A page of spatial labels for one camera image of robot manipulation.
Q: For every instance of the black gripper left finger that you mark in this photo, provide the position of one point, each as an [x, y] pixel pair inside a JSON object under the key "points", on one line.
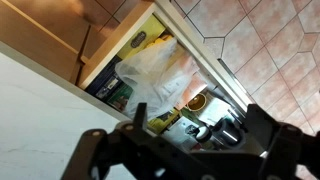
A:
{"points": [[96, 150]]}

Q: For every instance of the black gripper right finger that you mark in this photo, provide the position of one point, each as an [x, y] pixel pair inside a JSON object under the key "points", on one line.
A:
{"points": [[283, 143]]}

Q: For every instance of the wooden drawer with contents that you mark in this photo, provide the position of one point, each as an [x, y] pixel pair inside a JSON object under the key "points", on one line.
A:
{"points": [[116, 40]]}

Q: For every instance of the long wooden drawer front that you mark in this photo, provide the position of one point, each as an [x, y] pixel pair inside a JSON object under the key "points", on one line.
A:
{"points": [[33, 36]]}

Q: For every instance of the black steel canister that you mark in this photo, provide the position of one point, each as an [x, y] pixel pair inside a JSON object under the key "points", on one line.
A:
{"points": [[226, 135]]}

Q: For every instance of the green box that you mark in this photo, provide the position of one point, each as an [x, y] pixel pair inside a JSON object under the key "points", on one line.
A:
{"points": [[120, 96]]}

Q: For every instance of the dark blue box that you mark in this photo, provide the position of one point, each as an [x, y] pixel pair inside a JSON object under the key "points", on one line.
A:
{"points": [[103, 83]]}

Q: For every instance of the white paper packet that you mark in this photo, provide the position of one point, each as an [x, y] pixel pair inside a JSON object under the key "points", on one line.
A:
{"points": [[215, 110]]}

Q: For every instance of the black and yellow box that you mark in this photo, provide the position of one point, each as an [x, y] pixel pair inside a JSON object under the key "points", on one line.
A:
{"points": [[166, 118]]}

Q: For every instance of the white box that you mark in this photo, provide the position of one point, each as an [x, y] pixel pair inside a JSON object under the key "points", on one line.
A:
{"points": [[180, 135]]}

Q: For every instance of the clear plastic bag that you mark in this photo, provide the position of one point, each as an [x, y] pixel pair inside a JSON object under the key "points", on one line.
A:
{"points": [[156, 76]]}

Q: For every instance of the orange paper packet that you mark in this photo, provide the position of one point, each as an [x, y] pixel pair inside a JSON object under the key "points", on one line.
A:
{"points": [[196, 87]]}

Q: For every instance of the yellow-green tea box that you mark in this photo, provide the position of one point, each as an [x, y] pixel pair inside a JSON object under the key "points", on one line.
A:
{"points": [[143, 35]]}

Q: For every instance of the yellow packet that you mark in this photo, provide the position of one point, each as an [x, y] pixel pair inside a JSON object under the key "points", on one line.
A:
{"points": [[158, 41]]}

